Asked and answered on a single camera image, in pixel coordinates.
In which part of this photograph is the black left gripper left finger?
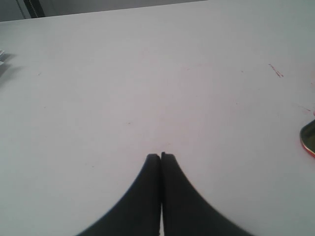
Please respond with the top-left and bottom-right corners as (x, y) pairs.
(79, 154), (161, 236)

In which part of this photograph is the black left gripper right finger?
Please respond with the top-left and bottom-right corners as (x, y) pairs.
(161, 152), (250, 236)

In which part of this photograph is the gold tin lid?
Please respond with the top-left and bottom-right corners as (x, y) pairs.
(300, 120), (315, 157)

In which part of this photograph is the grey metal bracket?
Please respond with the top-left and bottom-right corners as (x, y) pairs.
(0, 50), (16, 75)

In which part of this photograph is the dark vertical post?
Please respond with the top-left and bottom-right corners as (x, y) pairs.
(23, 0), (45, 18)

